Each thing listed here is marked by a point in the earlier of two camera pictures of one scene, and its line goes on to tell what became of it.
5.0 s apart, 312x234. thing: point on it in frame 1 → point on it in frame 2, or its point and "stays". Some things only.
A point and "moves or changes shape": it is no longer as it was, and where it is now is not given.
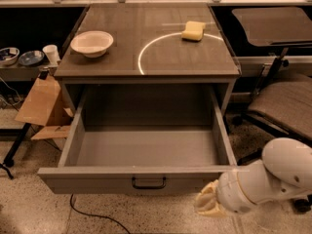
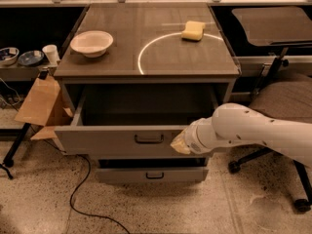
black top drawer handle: [134, 184] → [148, 141]
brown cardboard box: [45, 105] stays
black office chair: [281, 103] stays
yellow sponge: [194, 31] stays
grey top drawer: [141, 139] moves or changes shape
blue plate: [31, 58] stays
